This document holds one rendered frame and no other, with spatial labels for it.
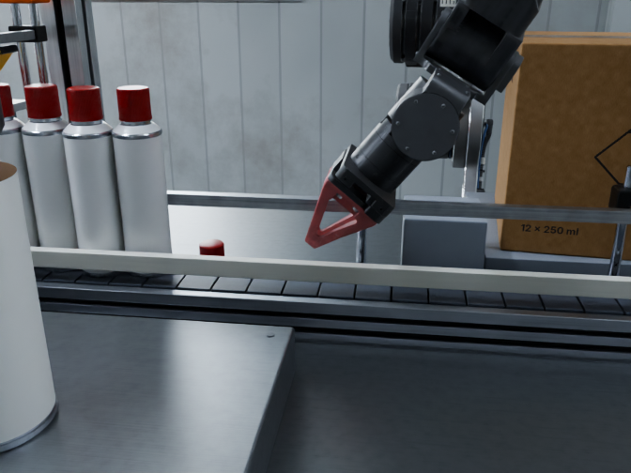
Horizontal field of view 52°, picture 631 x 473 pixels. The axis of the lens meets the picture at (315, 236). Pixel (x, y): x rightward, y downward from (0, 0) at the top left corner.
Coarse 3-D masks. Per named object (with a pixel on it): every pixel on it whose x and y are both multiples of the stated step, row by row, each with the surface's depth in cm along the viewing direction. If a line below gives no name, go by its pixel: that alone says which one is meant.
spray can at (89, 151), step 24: (72, 96) 66; (96, 96) 67; (72, 120) 67; (96, 120) 67; (72, 144) 67; (96, 144) 67; (72, 168) 68; (96, 168) 68; (72, 192) 69; (96, 192) 68; (96, 216) 69; (120, 216) 72; (96, 240) 70; (120, 240) 72
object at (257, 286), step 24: (168, 288) 70; (192, 288) 69; (216, 288) 69; (240, 288) 69; (264, 288) 69; (288, 288) 69; (312, 288) 69; (336, 288) 69; (360, 288) 69; (384, 288) 69; (408, 288) 69; (432, 288) 69; (576, 312) 65; (600, 312) 64; (624, 312) 64
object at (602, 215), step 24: (168, 192) 74; (192, 192) 74; (216, 192) 74; (456, 216) 70; (480, 216) 70; (504, 216) 70; (528, 216) 69; (552, 216) 69; (576, 216) 69; (600, 216) 68; (624, 216) 68
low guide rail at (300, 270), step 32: (32, 256) 70; (64, 256) 70; (96, 256) 69; (128, 256) 69; (160, 256) 69; (192, 256) 69; (224, 256) 69; (448, 288) 66; (480, 288) 65; (512, 288) 65; (544, 288) 64; (576, 288) 64; (608, 288) 63
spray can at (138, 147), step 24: (120, 96) 66; (144, 96) 66; (120, 120) 67; (144, 120) 67; (120, 144) 67; (144, 144) 67; (120, 168) 68; (144, 168) 67; (120, 192) 69; (144, 192) 68; (144, 216) 69; (168, 216) 72; (144, 240) 70; (168, 240) 72
